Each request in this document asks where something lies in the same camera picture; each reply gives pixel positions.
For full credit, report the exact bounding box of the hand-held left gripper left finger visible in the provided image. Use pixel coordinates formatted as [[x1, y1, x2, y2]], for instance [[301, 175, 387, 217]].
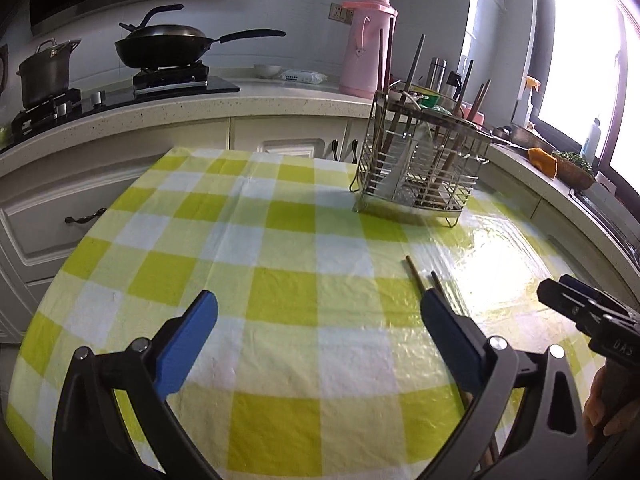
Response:
[[51, 290, 221, 480]]

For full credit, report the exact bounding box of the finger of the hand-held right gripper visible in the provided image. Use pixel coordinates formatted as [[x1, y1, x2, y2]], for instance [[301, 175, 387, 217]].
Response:
[[539, 280, 640, 361], [560, 275, 640, 333]]

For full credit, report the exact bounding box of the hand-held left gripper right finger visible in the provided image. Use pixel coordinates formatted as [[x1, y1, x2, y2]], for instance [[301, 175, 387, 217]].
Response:
[[420, 290, 588, 480]]

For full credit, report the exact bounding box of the brown wooden chopstick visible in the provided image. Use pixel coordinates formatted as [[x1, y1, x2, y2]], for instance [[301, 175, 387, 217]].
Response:
[[452, 79, 492, 201], [429, 271, 451, 306], [390, 34, 427, 161], [450, 84, 485, 196], [405, 256, 501, 471], [378, 29, 393, 158], [445, 59, 474, 166]]

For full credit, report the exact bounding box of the steel wire utensil rack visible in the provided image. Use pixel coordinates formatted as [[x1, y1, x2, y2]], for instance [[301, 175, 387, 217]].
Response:
[[349, 80, 493, 229]]

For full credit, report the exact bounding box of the person's right hand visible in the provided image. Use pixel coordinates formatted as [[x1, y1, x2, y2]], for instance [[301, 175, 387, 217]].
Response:
[[584, 362, 640, 443]]

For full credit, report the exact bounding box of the green checked tablecloth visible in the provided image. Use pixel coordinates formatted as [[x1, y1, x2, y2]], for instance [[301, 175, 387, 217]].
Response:
[[5, 147, 608, 480]]

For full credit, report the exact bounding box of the wicker basket with greens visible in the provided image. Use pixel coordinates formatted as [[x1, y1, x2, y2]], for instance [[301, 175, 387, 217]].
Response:
[[552, 151, 597, 190]]

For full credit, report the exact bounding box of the white bottle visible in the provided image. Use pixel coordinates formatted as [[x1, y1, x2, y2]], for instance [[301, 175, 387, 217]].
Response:
[[581, 117, 602, 161]]

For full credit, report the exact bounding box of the white plastic ladle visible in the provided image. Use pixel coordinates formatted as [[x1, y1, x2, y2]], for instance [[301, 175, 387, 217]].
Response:
[[382, 122, 433, 198]]

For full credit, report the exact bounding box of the dark metal tray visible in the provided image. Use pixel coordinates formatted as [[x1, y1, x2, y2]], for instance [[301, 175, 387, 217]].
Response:
[[491, 124, 543, 153]]

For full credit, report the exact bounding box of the red container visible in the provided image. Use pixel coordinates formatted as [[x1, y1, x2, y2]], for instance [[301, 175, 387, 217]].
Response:
[[462, 102, 487, 128]]

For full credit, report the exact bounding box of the yellow spray bottle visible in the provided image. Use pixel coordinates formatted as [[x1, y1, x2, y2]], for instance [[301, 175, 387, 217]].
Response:
[[515, 76, 543, 126]]

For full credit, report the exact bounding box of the green bowl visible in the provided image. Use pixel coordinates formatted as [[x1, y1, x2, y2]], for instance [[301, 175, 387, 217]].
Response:
[[412, 87, 453, 111]]

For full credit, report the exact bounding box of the steel bottle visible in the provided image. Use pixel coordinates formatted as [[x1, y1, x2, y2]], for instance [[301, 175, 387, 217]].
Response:
[[425, 57, 448, 96]]

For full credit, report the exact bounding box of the black gas stove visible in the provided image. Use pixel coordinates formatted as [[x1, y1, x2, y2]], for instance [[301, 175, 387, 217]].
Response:
[[0, 60, 241, 153]]

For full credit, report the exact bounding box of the white kitchen counter cabinet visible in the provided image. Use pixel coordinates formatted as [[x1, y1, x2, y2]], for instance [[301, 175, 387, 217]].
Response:
[[0, 67, 640, 346]]

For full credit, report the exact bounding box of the window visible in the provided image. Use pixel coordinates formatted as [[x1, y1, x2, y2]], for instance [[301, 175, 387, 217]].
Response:
[[530, 0, 640, 171]]

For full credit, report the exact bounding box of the pink thermos jug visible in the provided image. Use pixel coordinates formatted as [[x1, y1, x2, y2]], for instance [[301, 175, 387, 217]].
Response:
[[339, 0, 398, 100]]

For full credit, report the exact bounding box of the white wipes packet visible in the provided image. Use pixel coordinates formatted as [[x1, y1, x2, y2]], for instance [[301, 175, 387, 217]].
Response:
[[280, 69, 328, 84]]

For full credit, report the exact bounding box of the black frying pan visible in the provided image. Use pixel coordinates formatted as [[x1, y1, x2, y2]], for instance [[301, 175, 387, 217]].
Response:
[[115, 25, 286, 68]]

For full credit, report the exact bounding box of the steel cooking pot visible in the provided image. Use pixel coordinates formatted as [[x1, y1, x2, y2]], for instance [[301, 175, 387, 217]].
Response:
[[16, 37, 82, 108]]

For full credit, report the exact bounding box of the black spatula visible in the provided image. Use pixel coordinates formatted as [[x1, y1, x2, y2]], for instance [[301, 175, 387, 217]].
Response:
[[119, 5, 184, 32]]

